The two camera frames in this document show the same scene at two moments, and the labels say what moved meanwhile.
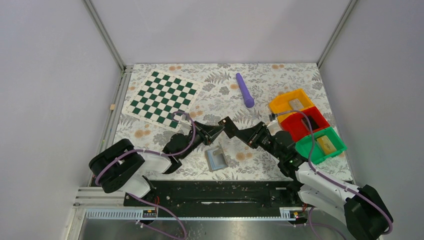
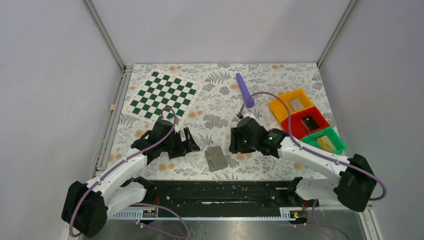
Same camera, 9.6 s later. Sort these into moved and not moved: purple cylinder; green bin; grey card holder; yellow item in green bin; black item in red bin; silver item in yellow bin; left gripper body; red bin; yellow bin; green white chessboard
Moved: left gripper body
Not moved: yellow item in green bin; silver item in yellow bin; red bin; yellow bin; grey card holder; black item in red bin; green bin; purple cylinder; green white chessboard
